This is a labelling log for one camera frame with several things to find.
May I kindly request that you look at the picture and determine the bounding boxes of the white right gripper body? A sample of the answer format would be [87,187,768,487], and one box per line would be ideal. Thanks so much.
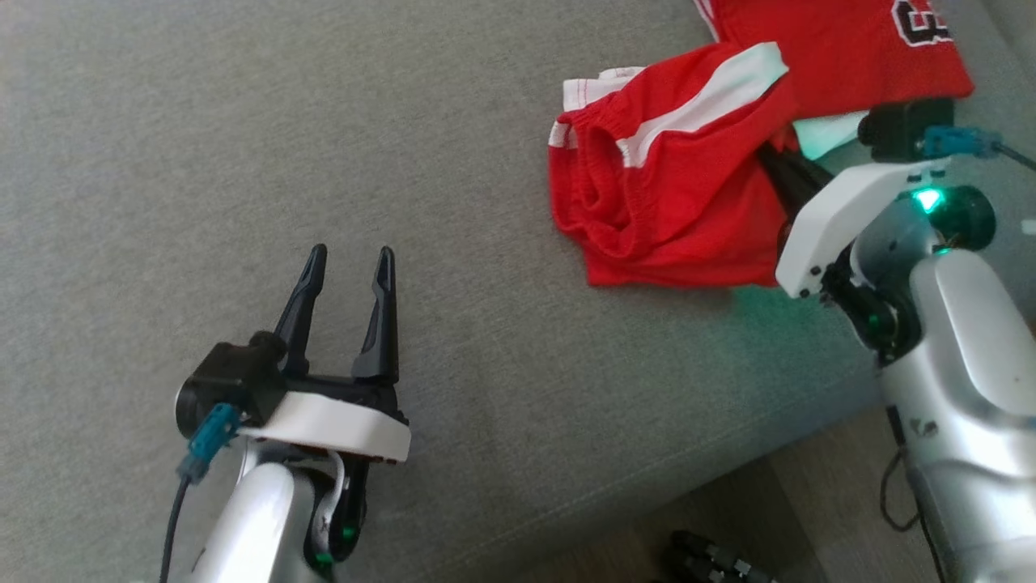
[775,160,953,299]

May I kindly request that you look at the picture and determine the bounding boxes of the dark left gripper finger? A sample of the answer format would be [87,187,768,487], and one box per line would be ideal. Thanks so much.
[274,245,329,377]
[350,247,399,385]

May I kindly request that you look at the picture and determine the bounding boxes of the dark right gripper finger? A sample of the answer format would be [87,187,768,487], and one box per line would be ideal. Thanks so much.
[768,145,835,192]
[758,153,811,222]

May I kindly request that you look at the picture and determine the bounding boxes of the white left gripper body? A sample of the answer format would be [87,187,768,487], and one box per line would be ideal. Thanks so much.
[239,374,411,464]

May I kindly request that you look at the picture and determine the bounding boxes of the red shorts with white stripes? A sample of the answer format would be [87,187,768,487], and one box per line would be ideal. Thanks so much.
[548,42,810,289]

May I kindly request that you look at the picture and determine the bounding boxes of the red basketball jersey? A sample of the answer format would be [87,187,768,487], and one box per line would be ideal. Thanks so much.
[694,0,976,160]

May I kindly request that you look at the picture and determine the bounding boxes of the grey fabric sofa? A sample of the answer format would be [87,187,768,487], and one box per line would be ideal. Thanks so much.
[0,0,1036,583]

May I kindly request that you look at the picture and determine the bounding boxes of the black left cable teal plug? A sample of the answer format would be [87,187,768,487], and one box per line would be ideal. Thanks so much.
[160,402,244,583]

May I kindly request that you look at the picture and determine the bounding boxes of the black cable teal plug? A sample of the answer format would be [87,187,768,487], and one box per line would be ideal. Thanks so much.
[160,402,244,583]
[923,126,1036,172]

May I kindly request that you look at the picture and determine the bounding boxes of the black right cable teal plug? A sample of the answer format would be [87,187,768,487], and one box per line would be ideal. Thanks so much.
[923,126,1036,172]

